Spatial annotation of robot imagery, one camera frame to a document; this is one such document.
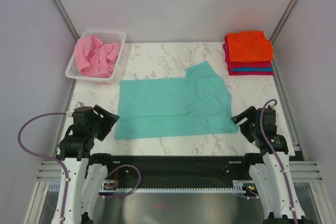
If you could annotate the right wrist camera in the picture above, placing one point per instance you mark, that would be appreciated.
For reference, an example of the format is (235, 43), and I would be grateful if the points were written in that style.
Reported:
(271, 104)

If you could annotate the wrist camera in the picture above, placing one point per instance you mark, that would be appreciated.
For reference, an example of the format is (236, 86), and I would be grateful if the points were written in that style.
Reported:
(271, 104)
(80, 106)

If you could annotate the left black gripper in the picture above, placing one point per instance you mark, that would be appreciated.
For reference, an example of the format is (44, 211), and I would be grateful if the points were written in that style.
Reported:
(108, 120)

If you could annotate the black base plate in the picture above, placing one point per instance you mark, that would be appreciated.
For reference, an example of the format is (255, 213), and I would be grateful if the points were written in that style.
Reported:
(173, 171)

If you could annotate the bottom magenta folded t shirt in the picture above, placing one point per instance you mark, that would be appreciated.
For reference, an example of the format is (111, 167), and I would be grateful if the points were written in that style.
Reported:
(250, 73)

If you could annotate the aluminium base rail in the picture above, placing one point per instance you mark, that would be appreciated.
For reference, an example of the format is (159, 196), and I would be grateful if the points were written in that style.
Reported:
(301, 171)

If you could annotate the white plastic basket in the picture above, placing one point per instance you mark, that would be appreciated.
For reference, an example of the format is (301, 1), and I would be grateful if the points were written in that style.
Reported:
(106, 36)

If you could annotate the white slotted cable duct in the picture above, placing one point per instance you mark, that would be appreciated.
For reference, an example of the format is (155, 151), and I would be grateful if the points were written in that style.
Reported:
(236, 189)

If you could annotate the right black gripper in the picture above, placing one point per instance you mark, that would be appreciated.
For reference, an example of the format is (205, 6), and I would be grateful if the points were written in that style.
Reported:
(250, 113)

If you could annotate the pink t shirt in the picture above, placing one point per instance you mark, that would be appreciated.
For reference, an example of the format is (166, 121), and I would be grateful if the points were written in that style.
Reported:
(94, 58)

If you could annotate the blue folded t shirt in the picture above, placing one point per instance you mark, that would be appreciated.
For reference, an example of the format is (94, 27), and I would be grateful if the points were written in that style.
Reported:
(269, 69)

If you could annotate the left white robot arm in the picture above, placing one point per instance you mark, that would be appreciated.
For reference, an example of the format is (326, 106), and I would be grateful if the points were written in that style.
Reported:
(83, 172)

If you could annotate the teal t shirt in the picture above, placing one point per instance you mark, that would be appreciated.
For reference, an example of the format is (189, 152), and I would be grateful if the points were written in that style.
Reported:
(196, 104)

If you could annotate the right aluminium frame post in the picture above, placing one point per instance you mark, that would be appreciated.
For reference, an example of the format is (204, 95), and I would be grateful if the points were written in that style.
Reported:
(285, 16)

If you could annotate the orange folded t shirt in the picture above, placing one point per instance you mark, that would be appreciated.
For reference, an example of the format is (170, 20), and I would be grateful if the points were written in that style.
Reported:
(249, 46)

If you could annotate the left aluminium frame post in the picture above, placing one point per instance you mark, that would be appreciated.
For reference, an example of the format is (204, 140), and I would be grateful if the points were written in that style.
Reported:
(66, 19)

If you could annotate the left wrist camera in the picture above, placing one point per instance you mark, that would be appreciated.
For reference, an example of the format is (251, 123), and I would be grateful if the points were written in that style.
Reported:
(80, 106)

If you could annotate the aluminium frame post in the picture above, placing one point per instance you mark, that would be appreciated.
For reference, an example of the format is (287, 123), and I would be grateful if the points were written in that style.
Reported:
(66, 19)
(285, 16)

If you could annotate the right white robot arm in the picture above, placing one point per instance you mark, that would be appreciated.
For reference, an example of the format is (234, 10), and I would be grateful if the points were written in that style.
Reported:
(269, 169)

